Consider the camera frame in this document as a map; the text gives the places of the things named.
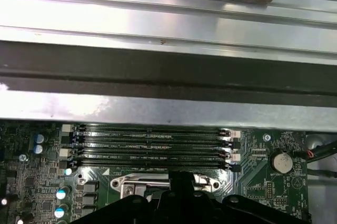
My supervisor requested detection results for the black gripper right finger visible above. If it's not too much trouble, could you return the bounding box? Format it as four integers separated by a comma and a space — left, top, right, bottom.
183, 171, 314, 224

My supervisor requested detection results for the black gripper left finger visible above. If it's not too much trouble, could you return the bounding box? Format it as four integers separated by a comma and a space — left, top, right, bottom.
89, 171, 184, 224

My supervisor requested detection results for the metal socket cover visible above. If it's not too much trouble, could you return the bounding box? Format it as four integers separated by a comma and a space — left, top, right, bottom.
122, 181, 212, 200

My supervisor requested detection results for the CPU socket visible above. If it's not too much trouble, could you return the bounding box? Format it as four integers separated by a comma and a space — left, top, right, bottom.
111, 172, 221, 201

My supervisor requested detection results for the green motherboard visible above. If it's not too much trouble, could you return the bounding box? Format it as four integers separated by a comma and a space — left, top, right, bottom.
0, 120, 309, 224

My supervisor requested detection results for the grey square inductor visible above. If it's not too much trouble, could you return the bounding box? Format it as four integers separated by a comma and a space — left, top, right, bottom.
82, 194, 98, 206
82, 182, 98, 194
81, 206, 96, 217

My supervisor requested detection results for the RAM slot with black clips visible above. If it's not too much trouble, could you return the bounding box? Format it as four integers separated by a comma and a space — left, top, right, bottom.
60, 134, 241, 149
61, 157, 242, 174

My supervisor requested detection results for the round coin battery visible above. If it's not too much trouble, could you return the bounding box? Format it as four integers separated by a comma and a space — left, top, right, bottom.
272, 151, 293, 172

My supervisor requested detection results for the RAM slot with white clips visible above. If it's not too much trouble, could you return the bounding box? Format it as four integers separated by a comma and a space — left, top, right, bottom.
61, 123, 241, 140
60, 145, 241, 162

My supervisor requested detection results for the grey open PC case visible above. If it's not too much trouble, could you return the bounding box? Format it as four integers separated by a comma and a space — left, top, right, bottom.
0, 39, 337, 224

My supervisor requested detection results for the thin red black wire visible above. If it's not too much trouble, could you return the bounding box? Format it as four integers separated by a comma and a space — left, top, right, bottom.
305, 139, 337, 160

